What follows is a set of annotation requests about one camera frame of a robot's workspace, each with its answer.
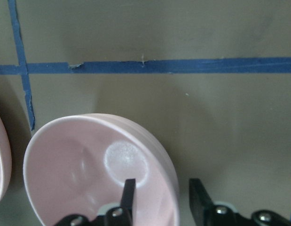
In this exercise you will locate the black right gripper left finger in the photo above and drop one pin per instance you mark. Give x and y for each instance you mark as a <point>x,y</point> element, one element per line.
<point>122,215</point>

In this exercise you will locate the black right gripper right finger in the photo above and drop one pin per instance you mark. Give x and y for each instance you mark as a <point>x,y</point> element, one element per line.
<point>204,211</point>

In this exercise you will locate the pink bowl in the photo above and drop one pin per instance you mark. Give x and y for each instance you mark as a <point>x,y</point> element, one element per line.
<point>79,164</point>

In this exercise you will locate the pink plate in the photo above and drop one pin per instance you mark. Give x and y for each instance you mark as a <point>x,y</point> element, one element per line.
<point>5,160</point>

